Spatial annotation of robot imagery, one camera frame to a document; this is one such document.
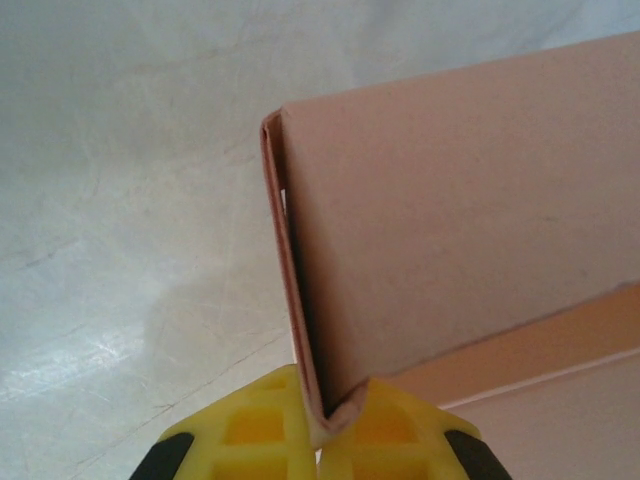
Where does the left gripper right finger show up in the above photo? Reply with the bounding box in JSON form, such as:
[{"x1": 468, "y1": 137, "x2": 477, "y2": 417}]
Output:
[{"x1": 313, "y1": 377, "x2": 494, "y2": 480}]

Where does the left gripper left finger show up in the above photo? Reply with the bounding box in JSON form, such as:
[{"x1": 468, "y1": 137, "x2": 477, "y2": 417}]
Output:
[{"x1": 128, "y1": 363, "x2": 317, "y2": 480}]

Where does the orange cloth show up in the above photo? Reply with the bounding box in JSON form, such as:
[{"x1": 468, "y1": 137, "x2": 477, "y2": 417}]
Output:
[{"x1": 259, "y1": 30, "x2": 640, "y2": 480}]

